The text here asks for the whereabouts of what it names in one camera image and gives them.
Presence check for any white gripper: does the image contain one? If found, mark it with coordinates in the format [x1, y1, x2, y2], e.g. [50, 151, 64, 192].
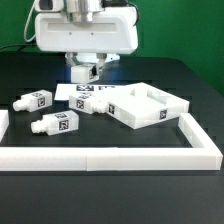
[35, 7, 138, 75]

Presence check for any white square tabletop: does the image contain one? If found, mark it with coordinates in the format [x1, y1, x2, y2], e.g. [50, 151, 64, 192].
[99, 83, 189, 129]

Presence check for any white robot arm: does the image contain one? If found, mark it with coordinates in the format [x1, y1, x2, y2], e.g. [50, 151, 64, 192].
[34, 0, 138, 82]

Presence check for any white paper with tags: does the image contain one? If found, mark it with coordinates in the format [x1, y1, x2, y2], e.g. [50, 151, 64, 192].
[54, 84, 125, 101]

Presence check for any white U-shaped fence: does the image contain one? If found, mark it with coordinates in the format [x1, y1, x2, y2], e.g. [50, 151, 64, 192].
[0, 113, 223, 171]

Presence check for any black cable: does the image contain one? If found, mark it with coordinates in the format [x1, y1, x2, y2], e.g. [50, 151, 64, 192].
[0, 43, 38, 53]

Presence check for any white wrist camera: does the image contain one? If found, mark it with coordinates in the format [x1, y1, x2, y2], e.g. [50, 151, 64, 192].
[34, 0, 64, 12]

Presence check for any grey cable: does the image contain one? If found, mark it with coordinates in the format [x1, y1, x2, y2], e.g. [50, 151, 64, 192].
[23, 3, 38, 44]

